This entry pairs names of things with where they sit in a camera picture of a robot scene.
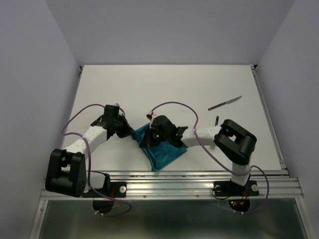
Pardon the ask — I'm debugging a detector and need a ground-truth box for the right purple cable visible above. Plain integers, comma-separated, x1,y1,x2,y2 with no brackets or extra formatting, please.
149,101,269,216

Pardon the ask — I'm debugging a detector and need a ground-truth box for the aluminium front rail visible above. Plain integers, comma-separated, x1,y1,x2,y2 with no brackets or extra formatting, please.
39,170,305,200

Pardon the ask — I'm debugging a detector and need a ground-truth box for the aluminium right side rail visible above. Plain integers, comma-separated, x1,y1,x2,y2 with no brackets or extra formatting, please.
250,65,290,176

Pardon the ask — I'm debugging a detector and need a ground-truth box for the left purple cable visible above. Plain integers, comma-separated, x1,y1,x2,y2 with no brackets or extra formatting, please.
62,104,133,217

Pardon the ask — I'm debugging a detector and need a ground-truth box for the aluminium rail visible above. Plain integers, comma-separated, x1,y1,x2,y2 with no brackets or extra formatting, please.
39,170,305,200
250,65,290,176

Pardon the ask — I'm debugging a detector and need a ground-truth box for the metal knife black handle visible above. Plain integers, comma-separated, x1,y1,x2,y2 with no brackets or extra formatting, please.
208,96,242,111

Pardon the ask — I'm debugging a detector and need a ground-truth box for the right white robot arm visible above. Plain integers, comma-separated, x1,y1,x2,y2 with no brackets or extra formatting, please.
139,115,257,194

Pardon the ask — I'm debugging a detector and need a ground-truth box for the metal fork black handle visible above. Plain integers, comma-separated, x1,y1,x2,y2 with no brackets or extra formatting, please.
214,116,219,126

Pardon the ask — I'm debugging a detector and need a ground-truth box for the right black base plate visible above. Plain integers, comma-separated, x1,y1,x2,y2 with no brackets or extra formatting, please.
212,180,260,197

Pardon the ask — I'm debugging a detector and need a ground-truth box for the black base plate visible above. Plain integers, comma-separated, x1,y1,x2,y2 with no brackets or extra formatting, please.
212,180,260,197
82,181,127,198

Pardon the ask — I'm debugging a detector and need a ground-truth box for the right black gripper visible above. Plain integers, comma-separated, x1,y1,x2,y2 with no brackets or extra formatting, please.
139,125,170,148

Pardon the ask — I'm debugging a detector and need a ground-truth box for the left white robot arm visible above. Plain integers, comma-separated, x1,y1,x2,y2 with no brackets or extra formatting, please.
45,104,135,198

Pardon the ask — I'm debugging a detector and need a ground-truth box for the purple cable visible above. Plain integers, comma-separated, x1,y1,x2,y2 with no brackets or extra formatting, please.
149,101,269,216
62,104,133,217

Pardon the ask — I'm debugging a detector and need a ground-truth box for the teal cloth napkin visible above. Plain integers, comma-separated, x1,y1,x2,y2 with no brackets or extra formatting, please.
132,124,187,172

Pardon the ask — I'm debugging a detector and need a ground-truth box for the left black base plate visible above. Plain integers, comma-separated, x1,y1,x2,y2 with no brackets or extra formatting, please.
82,181,127,198

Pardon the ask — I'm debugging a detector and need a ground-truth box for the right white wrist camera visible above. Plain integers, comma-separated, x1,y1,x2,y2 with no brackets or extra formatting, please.
146,110,157,121

